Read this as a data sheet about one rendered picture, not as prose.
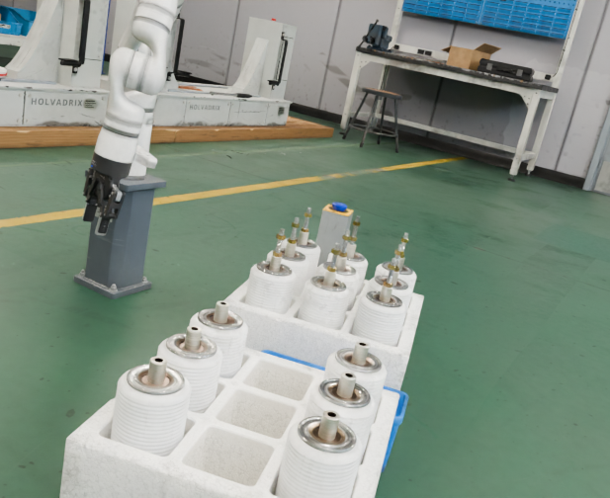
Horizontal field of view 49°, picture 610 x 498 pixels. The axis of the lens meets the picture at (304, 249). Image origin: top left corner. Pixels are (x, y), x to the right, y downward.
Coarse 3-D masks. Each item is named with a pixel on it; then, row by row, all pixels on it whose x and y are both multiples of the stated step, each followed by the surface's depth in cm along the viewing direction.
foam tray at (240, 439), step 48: (240, 384) 107; (288, 384) 117; (96, 432) 88; (192, 432) 92; (240, 432) 94; (288, 432) 97; (384, 432) 102; (96, 480) 86; (144, 480) 84; (192, 480) 82; (240, 480) 96
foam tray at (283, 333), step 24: (240, 288) 146; (240, 312) 136; (264, 312) 136; (288, 312) 139; (408, 312) 153; (264, 336) 136; (288, 336) 135; (312, 336) 134; (336, 336) 133; (408, 336) 140; (312, 360) 135; (384, 360) 131; (384, 384) 133
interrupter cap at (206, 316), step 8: (200, 312) 111; (208, 312) 112; (232, 312) 114; (200, 320) 109; (208, 320) 109; (232, 320) 112; (240, 320) 112; (216, 328) 108; (224, 328) 108; (232, 328) 109
